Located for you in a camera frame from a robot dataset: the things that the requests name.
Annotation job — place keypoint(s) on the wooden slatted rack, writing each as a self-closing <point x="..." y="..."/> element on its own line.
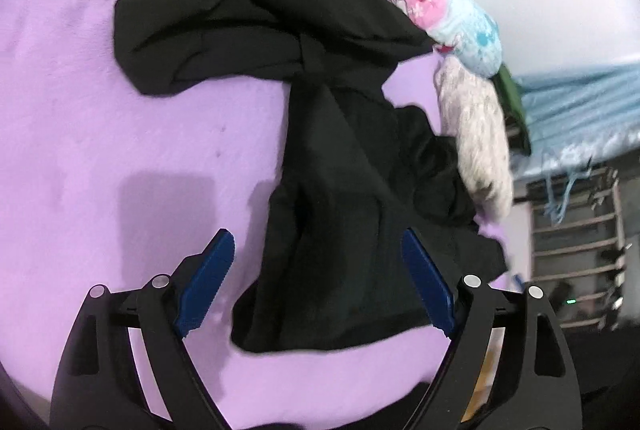
<point x="575" y="240"/>

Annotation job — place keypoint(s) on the green cloth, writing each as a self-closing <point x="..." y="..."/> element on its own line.
<point x="515" y="105"/>

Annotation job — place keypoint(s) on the black hooded garment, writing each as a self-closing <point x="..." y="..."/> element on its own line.
<point x="250" y="5"/>

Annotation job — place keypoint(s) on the purple bed blanket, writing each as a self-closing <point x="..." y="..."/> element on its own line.
<point x="100" y="135"/>

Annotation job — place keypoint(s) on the grey white patterned folded blanket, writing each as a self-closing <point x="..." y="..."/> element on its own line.
<point x="475" y="135"/>

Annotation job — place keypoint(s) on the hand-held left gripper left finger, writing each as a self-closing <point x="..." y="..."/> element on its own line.
<point x="207" y="280"/>

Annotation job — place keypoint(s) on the black fleece zip jacket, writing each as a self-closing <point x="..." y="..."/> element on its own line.
<point x="345" y="210"/>

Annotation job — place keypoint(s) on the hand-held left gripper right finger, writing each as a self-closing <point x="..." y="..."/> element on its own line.
<point x="430" y="285"/>

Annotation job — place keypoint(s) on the light blue fringed blanket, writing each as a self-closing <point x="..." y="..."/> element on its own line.
<point x="575" y="105"/>

